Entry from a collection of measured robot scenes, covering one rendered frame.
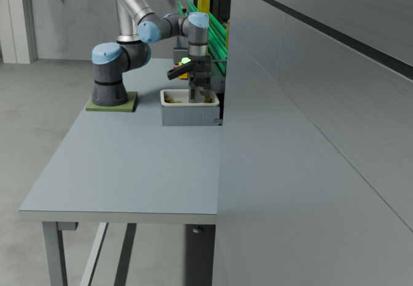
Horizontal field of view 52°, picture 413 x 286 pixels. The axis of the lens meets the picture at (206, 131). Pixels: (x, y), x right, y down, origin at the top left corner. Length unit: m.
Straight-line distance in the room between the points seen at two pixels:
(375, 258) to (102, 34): 5.17
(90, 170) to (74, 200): 0.17
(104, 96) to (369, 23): 1.52
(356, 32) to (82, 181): 1.04
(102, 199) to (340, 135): 0.90
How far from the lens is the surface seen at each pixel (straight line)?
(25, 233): 2.43
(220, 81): 1.81
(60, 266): 1.36
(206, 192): 1.23
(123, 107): 1.78
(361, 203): 0.37
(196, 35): 1.58
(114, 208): 1.17
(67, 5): 5.45
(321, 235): 0.44
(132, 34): 1.84
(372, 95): 0.35
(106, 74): 1.77
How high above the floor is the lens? 1.40
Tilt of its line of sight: 24 degrees down
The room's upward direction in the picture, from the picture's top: 3 degrees clockwise
